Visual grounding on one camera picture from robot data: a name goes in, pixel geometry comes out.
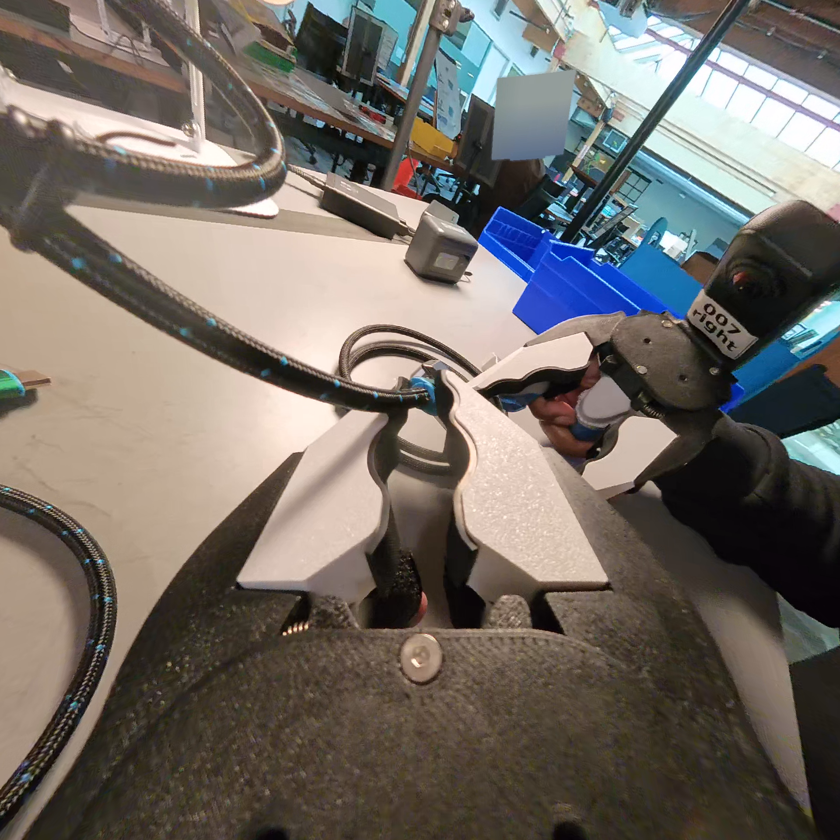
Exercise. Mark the blue bin with dividers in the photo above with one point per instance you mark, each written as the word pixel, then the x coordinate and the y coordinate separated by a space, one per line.
pixel 508 239

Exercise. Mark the small grey box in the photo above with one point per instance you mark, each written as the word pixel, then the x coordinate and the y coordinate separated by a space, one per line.
pixel 443 211

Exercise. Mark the white desk stand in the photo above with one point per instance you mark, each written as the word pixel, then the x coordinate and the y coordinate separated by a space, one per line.
pixel 151 118

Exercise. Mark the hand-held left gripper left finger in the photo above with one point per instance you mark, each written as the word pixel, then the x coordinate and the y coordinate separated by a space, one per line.
pixel 315 518

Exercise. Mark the grey metal pole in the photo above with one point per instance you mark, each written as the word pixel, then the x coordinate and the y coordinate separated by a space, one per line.
pixel 413 98

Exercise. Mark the person's right hand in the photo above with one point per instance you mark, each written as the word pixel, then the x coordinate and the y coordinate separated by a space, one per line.
pixel 558 417

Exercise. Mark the blue partition panel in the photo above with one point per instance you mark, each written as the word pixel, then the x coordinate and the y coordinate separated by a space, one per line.
pixel 656 279

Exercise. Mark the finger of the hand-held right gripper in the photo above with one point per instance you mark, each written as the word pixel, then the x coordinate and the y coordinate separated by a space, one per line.
pixel 604 403
pixel 544 358

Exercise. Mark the black hdmi switch box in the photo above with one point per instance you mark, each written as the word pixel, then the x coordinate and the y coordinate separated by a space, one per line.
pixel 438 367

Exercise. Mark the yellow box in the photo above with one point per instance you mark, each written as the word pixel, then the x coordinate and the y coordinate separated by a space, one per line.
pixel 433 139

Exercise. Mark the black monitor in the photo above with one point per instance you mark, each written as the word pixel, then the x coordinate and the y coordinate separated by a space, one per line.
pixel 476 138
pixel 367 46
pixel 321 43

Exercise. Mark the person's right forearm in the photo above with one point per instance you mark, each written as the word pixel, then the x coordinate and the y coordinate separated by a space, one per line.
pixel 754 499

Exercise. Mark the grey cube charger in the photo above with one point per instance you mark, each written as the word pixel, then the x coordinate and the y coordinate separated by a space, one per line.
pixel 433 253

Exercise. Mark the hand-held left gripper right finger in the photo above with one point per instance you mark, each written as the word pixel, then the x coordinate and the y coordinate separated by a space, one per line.
pixel 531 518

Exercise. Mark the flat grey power brick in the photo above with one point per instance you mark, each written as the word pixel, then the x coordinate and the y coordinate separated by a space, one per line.
pixel 361 203

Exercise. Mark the large blue bin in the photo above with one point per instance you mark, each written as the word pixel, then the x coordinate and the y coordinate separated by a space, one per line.
pixel 571 289

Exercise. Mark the black slanted pole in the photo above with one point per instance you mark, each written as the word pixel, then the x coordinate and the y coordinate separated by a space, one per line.
pixel 656 118

